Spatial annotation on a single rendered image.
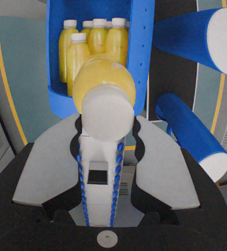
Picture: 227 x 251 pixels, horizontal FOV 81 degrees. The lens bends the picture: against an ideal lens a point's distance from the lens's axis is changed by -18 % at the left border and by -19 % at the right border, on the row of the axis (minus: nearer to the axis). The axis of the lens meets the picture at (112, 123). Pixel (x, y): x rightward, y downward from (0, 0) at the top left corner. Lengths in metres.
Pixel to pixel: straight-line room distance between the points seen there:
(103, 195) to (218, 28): 1.09
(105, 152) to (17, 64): 1.38
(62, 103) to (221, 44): 0.57
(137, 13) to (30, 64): 1.51
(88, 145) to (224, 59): 0.71
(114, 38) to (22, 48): 1.46
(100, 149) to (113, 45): 0.53
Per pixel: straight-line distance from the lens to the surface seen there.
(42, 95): 1.80
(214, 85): 1.99
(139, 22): 0.35
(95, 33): 0.46
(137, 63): 0.36
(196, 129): 1.03
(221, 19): 0.66
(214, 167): 0.96
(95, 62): 0.17
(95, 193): 1.09
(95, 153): 0.82
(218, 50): 0.64
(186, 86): 1.63
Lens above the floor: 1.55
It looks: 60 degrees down
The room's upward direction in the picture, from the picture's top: 178 degrees clockwise
